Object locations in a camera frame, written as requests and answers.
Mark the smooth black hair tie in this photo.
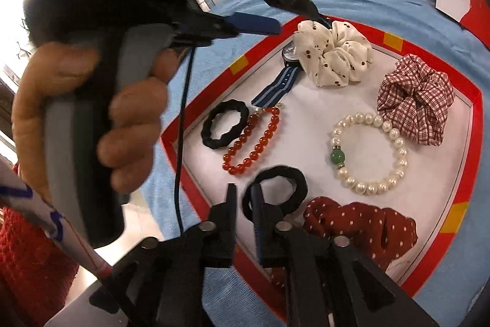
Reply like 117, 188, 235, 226
241, 165, 309, 224

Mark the red cardboard box tray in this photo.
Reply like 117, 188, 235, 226
159, 15, 484, 299

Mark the black cable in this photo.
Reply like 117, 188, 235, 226
174, 45, 198, 236

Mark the blue strap wristwatch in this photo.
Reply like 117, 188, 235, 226
251, 16, 333, 109

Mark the person's left hand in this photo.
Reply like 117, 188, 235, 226
11, 43, 180, 203

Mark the dark red polka dot scrunchie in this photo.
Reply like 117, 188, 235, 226
270, 196, 418, 291

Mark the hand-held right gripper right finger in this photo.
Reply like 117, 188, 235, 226
251, 183, 439, 327

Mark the red plaid scrunchie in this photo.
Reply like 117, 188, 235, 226
377, 54, 455, 146

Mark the white dotted scrunchie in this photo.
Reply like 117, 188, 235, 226
293, 20, 374, 87

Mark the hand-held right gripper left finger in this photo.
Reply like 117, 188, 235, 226
90, 182, 238, 327

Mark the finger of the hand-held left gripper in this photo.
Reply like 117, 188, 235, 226
172, 11, 282, 46
268, 0, 320, 21

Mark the red bead bracelet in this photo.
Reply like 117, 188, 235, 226
223, 105, 282, 175

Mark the wavy black hair tie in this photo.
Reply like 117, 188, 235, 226
201, 100, 250, 151

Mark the pearl bracelet with green bead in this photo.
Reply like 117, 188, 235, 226
330, 112, 408, 195

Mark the red knit sweater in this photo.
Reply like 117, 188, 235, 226
0, 164, 79, 316

